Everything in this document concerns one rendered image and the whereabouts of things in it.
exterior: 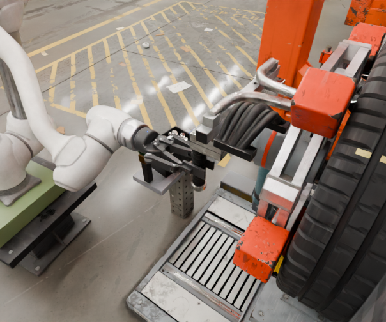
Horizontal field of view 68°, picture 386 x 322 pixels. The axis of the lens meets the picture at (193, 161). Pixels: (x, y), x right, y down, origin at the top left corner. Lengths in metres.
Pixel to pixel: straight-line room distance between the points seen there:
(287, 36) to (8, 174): 1.23
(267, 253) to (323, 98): 0.28
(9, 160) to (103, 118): 0.59
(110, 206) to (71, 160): 0.96
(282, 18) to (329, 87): 0.71
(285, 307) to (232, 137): 0.81
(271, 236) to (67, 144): 0.60
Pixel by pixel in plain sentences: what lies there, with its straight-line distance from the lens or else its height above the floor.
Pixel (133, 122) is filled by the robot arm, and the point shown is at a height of 0.87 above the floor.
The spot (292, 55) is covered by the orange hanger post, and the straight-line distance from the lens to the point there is 1.19.
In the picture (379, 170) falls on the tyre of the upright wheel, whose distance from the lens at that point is 0.49.
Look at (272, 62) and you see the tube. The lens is 0.90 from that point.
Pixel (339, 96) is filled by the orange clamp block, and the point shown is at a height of 1.14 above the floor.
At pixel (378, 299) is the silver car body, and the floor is 1.02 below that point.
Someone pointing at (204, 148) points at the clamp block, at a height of 0.92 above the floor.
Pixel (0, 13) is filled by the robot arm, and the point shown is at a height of 1.09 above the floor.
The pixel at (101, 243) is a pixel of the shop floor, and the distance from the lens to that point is 1.66.
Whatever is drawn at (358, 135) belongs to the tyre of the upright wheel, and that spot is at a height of 1.10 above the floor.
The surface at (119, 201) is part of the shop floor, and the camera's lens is 1.80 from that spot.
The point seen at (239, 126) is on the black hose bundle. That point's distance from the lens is 0.59.
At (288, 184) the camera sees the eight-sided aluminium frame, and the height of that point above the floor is 0.98.
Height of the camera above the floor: 1.36
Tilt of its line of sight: 43 degrees down
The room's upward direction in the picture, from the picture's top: straight up
